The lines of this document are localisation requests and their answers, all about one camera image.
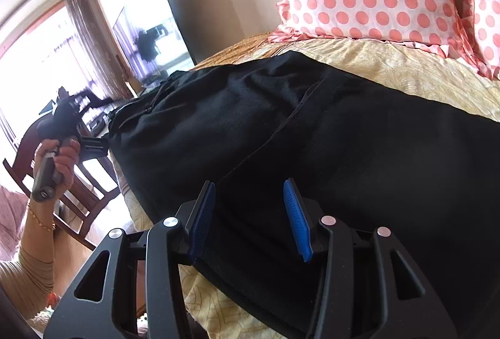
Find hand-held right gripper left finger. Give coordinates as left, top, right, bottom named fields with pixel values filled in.
left=43, top=181, right=217, bottom=339

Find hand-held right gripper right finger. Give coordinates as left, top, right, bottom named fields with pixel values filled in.
left=283, top=178, right=458, bottom=339

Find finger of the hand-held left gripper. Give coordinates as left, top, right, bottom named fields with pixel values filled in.
left=78, top=136, right=111, bottom=160

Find black pants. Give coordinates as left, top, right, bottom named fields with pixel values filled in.
left=105, top=50, right=500, bottom=339

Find person's left forearm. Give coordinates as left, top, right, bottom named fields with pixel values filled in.
left=0, top=202, right=56, bottom=322

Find person's left hand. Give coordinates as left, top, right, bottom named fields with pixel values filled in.
left=33, top=138, right=81, bottom=205

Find dark wooden chair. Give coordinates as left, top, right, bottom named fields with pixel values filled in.
left=3, top=124, right=118, bottom=251

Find bright window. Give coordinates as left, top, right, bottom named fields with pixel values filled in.
left=0, top=3, right=118, bottom=176

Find brown curtain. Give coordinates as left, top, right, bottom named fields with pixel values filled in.
left=63, top=0, right=134, bottom=102

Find pink cloth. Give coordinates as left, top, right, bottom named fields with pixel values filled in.
left=0, top=185, right=28, bottom=262

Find yellow patterned bedspread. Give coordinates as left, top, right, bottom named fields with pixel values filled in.
left=111, top=30, right=500, bottom=339

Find gold bracelet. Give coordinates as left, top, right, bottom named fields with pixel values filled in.
left=27, top=202, right=56, bottom=232

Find wall-mounted television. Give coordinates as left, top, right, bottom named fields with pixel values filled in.
left=112, top=0, right=197, bottom=84

